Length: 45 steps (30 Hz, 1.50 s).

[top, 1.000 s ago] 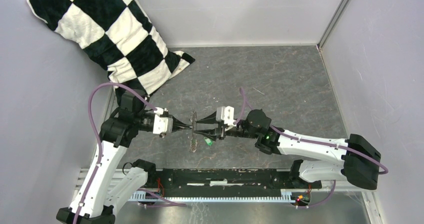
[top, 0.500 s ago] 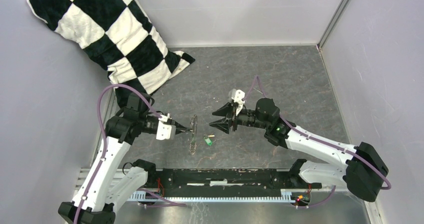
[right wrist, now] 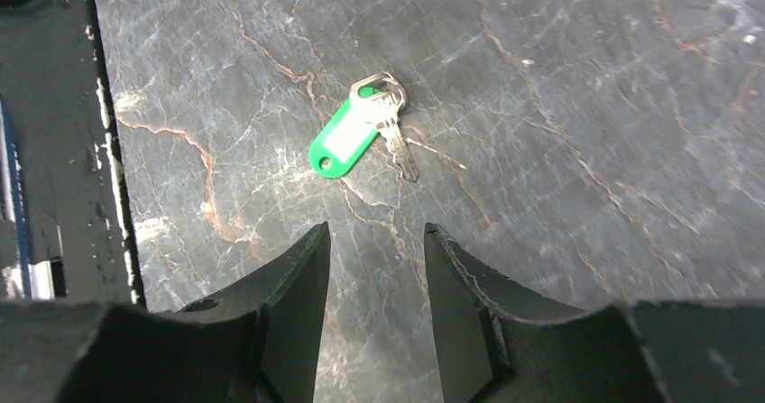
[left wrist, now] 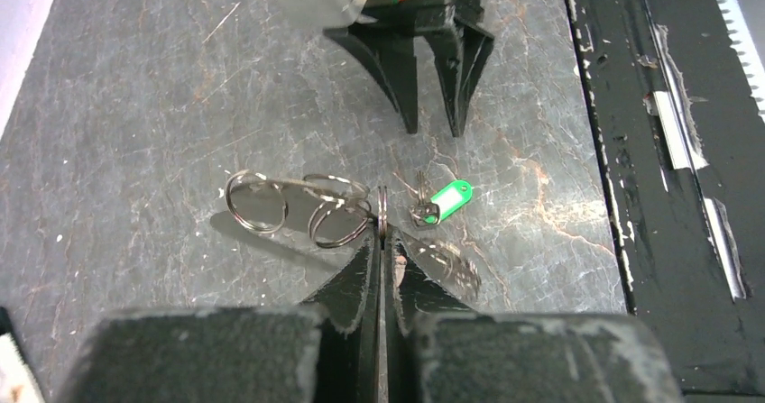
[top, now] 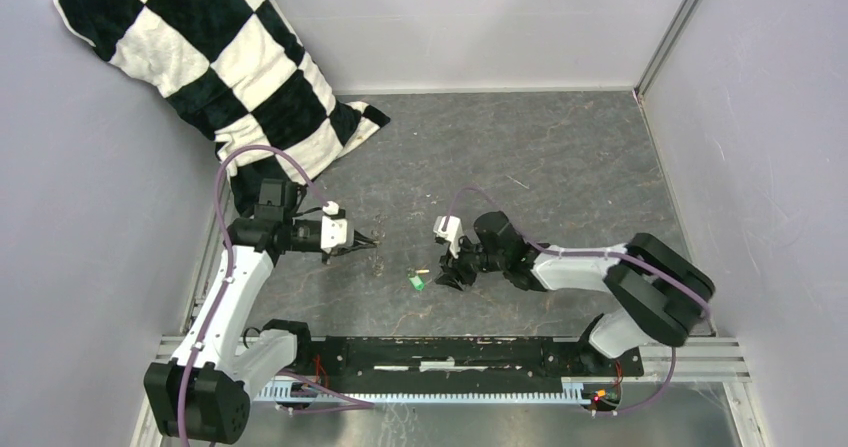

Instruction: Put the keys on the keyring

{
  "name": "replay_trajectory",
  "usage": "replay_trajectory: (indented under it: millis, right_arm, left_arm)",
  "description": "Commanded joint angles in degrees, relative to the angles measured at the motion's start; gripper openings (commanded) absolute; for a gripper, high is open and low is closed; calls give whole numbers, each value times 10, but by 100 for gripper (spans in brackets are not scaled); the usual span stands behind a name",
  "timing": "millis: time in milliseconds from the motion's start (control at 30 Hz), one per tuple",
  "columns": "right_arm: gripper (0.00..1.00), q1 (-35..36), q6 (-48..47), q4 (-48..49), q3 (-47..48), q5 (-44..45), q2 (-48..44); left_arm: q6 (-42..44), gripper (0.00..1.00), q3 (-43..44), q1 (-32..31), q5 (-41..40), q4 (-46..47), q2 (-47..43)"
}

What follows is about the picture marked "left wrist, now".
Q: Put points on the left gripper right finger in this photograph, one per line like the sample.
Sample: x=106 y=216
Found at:
x=442 y=350

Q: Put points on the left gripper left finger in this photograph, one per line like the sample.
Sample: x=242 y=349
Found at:
x=323 y=349

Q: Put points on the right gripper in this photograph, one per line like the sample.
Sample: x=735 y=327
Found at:
x=384 y=47

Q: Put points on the key with green tag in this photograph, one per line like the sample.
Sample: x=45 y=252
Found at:
x=430 y=210

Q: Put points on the metal key organizer plate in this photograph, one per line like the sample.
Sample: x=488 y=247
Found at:
x=314 y=225

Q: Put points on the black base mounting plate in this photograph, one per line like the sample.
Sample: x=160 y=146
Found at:
x=680 y=146

